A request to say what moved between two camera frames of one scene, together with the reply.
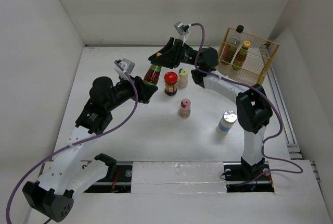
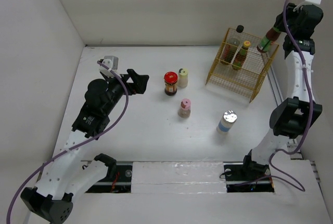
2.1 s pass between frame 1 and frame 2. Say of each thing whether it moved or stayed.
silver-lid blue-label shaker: stayed
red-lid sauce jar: stayed
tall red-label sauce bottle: stayed
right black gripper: moved
